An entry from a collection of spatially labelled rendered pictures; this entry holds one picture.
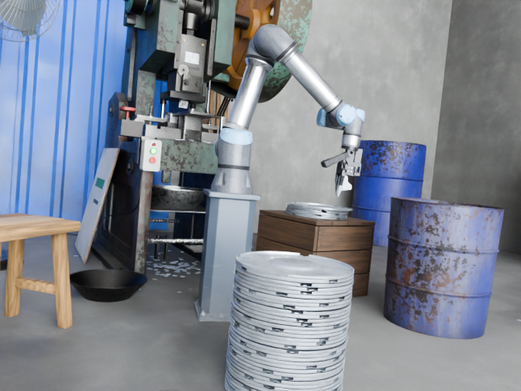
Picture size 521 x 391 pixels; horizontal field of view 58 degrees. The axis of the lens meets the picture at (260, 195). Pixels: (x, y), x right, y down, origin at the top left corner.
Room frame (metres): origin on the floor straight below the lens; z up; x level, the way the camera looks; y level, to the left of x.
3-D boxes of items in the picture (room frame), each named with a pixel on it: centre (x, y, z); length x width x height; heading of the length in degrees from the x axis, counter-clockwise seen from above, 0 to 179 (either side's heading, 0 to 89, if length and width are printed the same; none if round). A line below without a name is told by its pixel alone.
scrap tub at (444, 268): (1.84, -0.73, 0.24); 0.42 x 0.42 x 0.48
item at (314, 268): (1.14, -0.10, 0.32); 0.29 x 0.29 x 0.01
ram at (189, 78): (2.40, 0.42, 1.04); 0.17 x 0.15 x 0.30; 30
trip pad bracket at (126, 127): (2.08, 0.60, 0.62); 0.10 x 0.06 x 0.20; 120
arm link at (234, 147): (1.71, 0.11, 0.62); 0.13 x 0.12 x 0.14; 12
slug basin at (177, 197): (2.44, 0.44, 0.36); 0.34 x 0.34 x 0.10
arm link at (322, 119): (1.90, -0.26, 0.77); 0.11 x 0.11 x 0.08; 12
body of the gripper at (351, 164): (1.95, -0.35, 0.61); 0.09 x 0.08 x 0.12; 97
